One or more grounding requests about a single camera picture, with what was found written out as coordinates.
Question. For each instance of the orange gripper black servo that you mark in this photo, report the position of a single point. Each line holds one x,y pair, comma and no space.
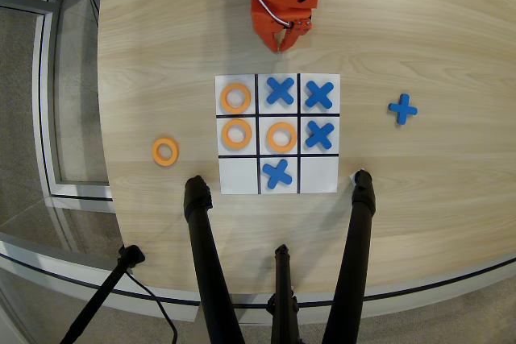
269,22

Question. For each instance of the blue foam cross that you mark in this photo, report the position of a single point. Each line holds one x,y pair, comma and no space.
402,109
320,134
319,94
280,91
277,174

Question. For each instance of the white tic-tac-toe grid board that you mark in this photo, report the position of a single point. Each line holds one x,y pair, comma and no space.
238,179

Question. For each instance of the white tape piece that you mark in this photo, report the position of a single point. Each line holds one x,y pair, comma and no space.
352,177

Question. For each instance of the thick black tripod leg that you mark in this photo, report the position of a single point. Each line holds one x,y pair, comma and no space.
205,247
354,247

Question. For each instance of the thin black tripod leg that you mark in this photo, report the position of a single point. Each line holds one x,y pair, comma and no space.
283,287

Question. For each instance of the slim black stand leg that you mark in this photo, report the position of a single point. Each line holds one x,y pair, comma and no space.
105,285

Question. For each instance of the grey metal floor frame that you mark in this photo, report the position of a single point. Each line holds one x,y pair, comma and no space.
40,98

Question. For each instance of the black camera tripod legs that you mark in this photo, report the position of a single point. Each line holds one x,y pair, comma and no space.
48,269

